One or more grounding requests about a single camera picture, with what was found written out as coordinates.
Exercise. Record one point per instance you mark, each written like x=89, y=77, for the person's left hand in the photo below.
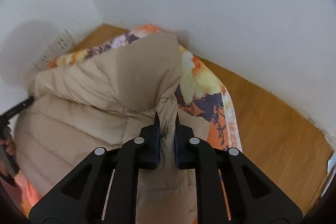
x=9, y=165

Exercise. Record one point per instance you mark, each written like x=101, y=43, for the beige quilted down jacket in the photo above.
x=104, y=102

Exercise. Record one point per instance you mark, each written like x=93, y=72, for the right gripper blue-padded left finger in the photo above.
x=102, y=188

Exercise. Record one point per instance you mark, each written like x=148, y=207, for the white paper sheet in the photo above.
x=330, y=173

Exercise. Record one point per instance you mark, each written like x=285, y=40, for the orange floral folded blanket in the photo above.
x=200, y=93

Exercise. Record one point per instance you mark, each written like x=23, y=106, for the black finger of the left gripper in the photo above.
x=18, y=108

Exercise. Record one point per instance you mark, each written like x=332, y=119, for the white middle wall socket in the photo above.
x=45, y=60

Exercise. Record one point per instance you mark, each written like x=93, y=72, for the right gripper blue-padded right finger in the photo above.
x=230, y=188

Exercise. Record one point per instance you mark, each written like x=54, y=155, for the white double wall socket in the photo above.
x=63, y=43

